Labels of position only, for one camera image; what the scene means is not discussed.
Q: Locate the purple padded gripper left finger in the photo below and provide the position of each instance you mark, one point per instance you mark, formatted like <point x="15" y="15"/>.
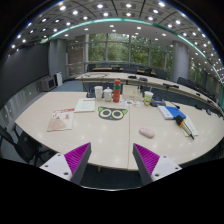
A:
<point x="69" y="166"/>

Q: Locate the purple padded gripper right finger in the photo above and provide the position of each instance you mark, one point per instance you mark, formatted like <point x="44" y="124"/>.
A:
<point x="151" y="166"/>

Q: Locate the pink computer mouse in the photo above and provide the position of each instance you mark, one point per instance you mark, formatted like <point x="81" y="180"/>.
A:
<point x="146" y="132"/>

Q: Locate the red and white booklet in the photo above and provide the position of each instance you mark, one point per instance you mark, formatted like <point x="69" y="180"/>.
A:
<point x="61" y="119"/>

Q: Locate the black office chair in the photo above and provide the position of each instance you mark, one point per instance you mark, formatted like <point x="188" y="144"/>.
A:
<point x="26" y="147"/>

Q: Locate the blue notebook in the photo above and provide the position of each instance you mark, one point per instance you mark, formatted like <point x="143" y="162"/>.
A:
<point x="170" y="113"/>

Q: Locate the white paper document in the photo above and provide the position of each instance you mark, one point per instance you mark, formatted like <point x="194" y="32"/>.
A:
<point x="85" y="105"/>

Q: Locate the green and white paper cup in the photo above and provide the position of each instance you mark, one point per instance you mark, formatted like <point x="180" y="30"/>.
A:
<point x="147" y="98"/>

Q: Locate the white plastic cup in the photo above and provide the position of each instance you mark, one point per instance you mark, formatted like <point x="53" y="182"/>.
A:
<point x="98" y="92"/>

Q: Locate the white lidded mug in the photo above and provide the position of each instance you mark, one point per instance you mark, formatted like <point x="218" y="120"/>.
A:
<point x="108" y="94"/>

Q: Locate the grey cabinet with screen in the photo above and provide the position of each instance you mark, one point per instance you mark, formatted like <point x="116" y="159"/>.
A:
<point x="46" y="84"/>

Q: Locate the red thermos bottle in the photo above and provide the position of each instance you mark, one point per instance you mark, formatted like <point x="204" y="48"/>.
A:
<point x="116" y="90"/>

